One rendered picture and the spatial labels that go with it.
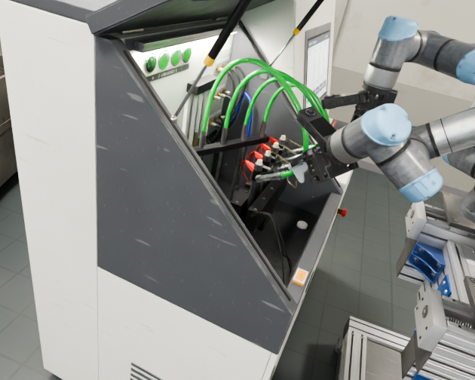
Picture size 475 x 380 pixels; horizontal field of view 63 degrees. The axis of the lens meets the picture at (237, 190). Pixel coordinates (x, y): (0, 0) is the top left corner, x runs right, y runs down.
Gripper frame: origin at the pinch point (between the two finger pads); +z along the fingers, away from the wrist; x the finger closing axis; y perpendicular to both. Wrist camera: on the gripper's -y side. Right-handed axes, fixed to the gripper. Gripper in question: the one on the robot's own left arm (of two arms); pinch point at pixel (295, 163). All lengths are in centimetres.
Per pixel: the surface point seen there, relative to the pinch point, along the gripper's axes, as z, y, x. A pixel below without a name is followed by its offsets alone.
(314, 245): 17.8, 23.7, 6.0
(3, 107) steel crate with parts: 168, -107, -69
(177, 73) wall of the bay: 15.3, -37.0, -15.0
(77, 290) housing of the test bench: 54, 10, -60
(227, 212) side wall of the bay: -2.4, 5.3, -23.1
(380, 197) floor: 197, 39, 191
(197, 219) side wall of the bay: 3.4, 4.1, -28.7
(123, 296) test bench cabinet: 40, 16, -49
